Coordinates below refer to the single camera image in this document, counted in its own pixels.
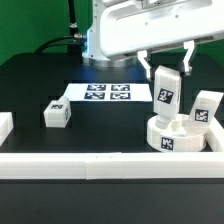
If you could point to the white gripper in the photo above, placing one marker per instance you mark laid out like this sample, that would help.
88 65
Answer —
129 26

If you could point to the white round stool seat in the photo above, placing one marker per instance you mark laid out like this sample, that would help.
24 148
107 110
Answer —
175 138

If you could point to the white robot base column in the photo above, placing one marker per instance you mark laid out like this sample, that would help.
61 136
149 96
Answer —
92 54

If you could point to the white right fence bar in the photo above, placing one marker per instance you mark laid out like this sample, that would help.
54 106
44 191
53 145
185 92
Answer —
215 136

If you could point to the white sheet with tags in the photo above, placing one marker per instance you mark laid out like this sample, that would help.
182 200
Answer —
108 92

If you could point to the white front fence bar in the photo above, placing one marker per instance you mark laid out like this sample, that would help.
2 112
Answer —
89 166

